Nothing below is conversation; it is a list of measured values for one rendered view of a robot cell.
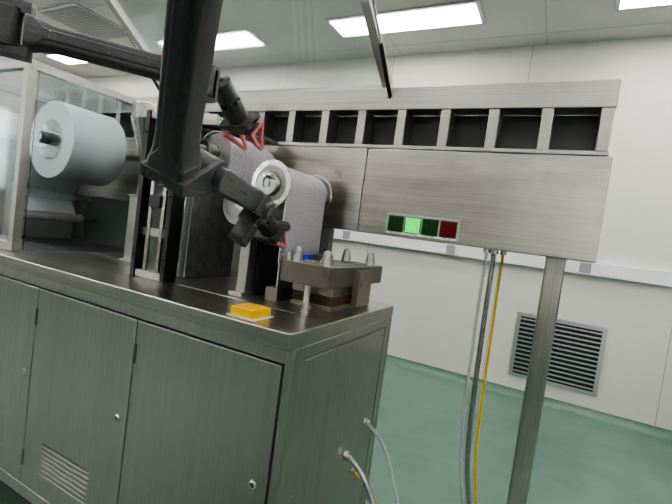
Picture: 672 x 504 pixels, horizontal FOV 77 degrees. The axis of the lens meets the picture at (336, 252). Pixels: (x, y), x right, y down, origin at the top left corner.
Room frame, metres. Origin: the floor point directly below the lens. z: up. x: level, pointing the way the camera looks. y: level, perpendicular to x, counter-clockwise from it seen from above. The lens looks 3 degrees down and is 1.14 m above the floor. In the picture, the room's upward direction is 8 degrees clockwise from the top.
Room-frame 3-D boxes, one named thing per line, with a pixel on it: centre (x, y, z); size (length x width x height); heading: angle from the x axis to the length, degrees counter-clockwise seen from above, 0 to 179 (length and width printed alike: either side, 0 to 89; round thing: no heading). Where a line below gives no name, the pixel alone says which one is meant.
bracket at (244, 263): (1.30, 0.27, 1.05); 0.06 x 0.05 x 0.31; 153
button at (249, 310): (1.04, 0.19, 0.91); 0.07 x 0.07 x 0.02; 63
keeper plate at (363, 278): (1.35, -0.10, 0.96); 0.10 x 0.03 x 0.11; 153
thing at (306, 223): (1.39, 0.12, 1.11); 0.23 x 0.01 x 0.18; 153
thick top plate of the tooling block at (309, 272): (1.38, -0.01, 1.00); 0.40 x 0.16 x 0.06; 153
